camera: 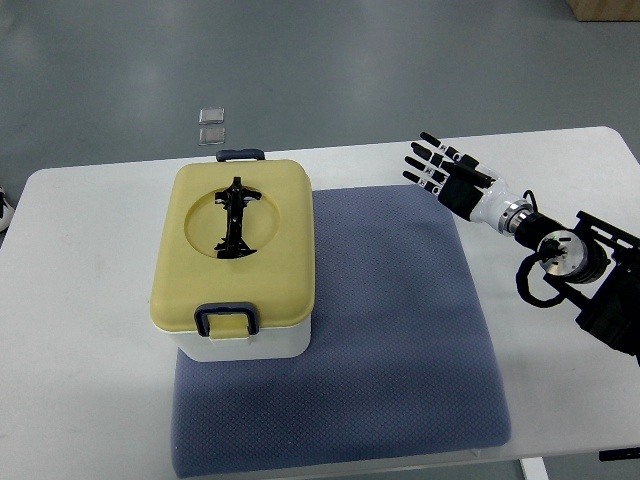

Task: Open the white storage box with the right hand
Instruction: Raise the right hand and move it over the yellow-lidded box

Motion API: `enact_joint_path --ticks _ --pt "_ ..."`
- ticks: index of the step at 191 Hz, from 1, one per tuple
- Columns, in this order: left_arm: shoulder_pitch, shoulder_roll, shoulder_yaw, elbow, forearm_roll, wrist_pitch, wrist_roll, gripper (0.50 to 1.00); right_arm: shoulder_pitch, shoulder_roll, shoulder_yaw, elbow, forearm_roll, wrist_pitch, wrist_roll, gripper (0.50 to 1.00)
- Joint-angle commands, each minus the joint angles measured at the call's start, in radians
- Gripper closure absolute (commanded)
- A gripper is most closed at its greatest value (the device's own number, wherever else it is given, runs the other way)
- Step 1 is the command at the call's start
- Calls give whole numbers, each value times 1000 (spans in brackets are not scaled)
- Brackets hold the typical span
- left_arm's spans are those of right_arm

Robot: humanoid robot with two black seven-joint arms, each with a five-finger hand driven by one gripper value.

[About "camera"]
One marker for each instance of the upper floor socket plate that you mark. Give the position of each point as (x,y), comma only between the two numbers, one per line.
(211,115)

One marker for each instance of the blue grey textured cushion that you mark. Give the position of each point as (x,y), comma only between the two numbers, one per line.
(400,361)

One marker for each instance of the wooden box corner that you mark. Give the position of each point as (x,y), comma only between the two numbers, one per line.
(605,10)

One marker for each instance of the black white shoe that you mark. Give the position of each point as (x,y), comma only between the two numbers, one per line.
(6,212)

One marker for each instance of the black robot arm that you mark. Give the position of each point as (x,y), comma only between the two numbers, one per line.
(594,265)

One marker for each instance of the yellow storage box lid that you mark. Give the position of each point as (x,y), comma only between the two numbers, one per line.
(237,250)

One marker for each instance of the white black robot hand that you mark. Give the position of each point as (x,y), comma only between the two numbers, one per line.
(467,188)

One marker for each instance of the white table leg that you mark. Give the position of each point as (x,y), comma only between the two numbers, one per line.
(534,469)

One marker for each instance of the white storage box base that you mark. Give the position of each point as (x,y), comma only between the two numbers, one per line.
(260,342)

